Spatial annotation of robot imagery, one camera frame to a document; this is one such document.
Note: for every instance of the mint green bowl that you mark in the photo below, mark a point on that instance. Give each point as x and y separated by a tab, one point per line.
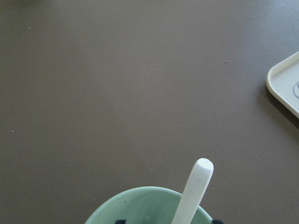
144	205

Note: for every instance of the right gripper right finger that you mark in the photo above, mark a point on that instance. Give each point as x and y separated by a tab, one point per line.
217	221

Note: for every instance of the white ceramic spoon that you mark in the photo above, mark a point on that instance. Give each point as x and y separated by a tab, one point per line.
194	191

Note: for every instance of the cream rabbit tray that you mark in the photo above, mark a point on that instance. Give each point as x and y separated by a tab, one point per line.
283	83

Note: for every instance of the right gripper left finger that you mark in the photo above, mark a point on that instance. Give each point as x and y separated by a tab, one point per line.
121	222

